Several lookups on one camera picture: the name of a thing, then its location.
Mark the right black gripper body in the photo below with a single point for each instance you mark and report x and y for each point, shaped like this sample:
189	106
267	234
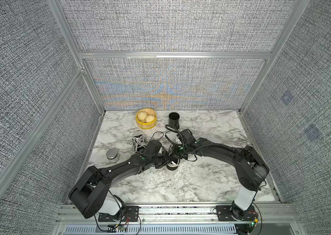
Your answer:
176	153

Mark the black sneaker white laces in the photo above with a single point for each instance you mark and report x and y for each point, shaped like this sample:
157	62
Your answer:
139	142
173	162

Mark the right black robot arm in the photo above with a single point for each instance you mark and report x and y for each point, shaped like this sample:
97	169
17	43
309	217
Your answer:
251	169

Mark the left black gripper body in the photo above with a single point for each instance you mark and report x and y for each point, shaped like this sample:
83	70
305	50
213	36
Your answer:
163	158

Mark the small silver round tin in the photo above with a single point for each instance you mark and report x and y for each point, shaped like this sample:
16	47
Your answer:
112	155

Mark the yellow steamer basket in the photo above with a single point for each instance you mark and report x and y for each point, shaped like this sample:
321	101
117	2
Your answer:
145	125

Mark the black mug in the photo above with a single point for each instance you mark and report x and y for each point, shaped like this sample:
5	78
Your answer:
173	120

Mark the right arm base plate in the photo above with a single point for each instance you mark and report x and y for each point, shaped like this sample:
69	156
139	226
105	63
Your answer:
225	213

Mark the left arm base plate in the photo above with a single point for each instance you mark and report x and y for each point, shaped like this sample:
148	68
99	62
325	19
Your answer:
130	214

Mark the beige bun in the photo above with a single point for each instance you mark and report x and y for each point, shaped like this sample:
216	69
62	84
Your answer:
141	116
149	118

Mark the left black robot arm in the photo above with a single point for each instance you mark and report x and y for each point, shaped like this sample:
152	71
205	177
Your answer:
91	189

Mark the aluminium front rail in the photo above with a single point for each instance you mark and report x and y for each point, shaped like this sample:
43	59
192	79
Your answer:
178	213

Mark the right beige bun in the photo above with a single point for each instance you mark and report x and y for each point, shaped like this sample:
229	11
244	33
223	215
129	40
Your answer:
149	118

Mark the left beige bun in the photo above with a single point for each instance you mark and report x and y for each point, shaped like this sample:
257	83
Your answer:
141	116

